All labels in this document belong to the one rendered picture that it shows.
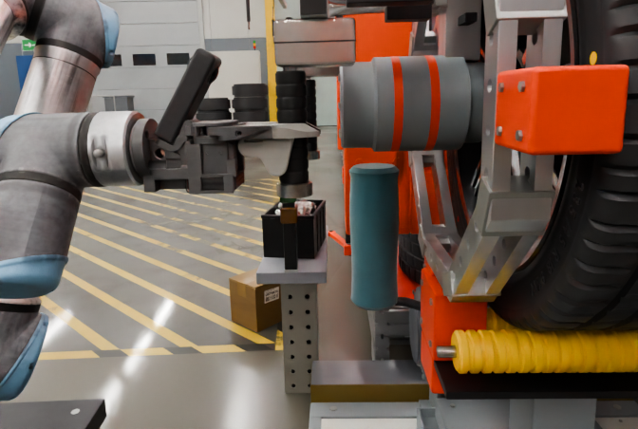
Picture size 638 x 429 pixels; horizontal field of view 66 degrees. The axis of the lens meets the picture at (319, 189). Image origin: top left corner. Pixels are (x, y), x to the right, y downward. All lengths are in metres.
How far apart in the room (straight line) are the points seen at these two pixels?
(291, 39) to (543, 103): 0.28
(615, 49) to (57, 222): 0.57
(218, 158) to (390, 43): 0.71
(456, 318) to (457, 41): 0.41
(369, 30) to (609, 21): 0.76
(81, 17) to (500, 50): 0.77
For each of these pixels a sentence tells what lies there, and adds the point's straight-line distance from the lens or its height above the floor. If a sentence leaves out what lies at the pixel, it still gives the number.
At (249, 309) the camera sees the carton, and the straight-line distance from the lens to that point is 1.92.
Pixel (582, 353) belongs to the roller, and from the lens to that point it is 0.78.
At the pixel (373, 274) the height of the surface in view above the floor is 0.55.
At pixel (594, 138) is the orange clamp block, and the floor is 0.83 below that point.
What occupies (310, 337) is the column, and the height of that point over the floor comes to 0.18.
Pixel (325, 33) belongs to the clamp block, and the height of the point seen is 0.93.
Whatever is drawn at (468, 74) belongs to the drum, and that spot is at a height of 0.89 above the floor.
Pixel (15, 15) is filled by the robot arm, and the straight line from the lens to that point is 1.01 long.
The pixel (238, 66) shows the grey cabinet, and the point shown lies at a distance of 11.86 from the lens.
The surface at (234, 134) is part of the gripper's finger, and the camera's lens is 0.55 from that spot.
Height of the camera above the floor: 0.87
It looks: 11 degrees down
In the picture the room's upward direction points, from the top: 1 degrees counter-clockwise
